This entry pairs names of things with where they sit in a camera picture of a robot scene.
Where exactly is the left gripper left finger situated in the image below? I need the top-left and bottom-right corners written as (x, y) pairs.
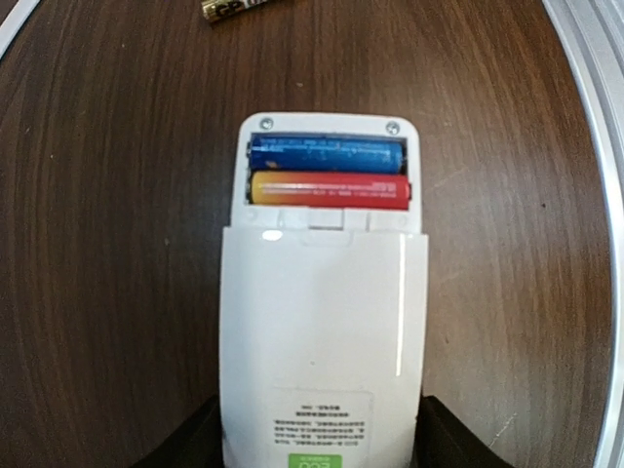
top-left (132, 395), bottom-right (223, 468)

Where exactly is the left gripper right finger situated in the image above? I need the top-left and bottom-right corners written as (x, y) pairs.
top-left (412, 396), bottom-right (511, 468)

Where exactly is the white air conditioner remote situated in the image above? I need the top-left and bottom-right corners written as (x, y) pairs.
top-left (219, 112), bottom-right (428, 467)

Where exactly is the white battery cover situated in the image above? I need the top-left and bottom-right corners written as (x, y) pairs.
top-left (0, 0), bottom-right (40, 59)

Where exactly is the red battery in remote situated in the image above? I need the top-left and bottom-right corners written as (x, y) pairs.
top-left (248, 171), bottom-right (411, 211)

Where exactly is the blue battery in remote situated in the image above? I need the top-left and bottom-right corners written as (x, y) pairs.
top-left (248, 136), bottom-right (406, 175)

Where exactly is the gold white battery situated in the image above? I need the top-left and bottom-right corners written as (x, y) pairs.
top-left (200, 0), bottom-right (297, 24)

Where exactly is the curved aluminium front rail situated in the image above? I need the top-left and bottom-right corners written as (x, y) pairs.
top-left (540, 0), bottom-right (624, 468)

